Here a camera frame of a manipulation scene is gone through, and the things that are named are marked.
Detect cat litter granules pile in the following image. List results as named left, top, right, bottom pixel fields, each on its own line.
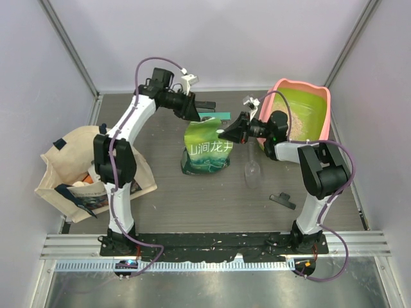
left=274, top=102, right=303, bottom=141

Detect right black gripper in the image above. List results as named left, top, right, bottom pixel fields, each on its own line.
left=218, top=112, right=272, bottom=144

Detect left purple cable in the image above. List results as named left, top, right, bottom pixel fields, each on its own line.
left=107, top=56, right=189, bottom=280

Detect aluminium frame rail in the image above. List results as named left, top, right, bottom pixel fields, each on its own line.
left=40, top=231, right=390, bottom=277

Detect beige canvas tote bag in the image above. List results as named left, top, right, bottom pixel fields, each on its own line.
left=34, top=124, right=158, bottom=224

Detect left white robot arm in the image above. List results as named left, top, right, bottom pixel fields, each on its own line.
left=93, top=68, right=200, bottom=256

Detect items inside tote bag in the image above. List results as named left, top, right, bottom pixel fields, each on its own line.
left=72, top=164, right=100, bottom=187

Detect black bag clip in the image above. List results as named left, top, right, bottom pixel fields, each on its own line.
left=269, top=192, right=296, bottom=210

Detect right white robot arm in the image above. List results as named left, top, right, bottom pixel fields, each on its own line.
left=218, top=111, right=353, bottom=253

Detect black rectangular box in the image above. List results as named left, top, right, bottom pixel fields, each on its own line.
left=195, top=101, right=216, bottom=113

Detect green cat litter bag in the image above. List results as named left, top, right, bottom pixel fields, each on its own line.
left=180, top=117, right=233, bottom=175

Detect purple cable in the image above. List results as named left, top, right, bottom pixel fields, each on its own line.
left=107, top=56, right=189, bottom=280
left=256, top=90, right=357, bottom=284

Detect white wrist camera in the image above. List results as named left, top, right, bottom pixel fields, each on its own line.
left=180, top=74, right=199, bottom=96
left=243, top=96, right=261, bottom=120

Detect pink green litter box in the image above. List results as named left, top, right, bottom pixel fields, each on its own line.
left=259, top=78, right=331, bottom=141

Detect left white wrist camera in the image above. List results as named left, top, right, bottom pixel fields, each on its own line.
left=180, top=74, right=199, bottom=96

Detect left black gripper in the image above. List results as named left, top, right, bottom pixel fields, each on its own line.
left=160, top=89, right=200, bottom=121

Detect clear plastic scoop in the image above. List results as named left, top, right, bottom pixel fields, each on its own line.
left=244, top=141, right=261, bottom=189

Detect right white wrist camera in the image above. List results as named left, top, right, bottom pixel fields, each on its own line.
left=243, top=96, right=261, bottom=120

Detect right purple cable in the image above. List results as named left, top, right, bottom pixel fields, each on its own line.
left=256, top=90, right=357, bottom=284

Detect teal rectangular box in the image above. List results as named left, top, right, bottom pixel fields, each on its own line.
left=199, top=112, right=231, bottom=121

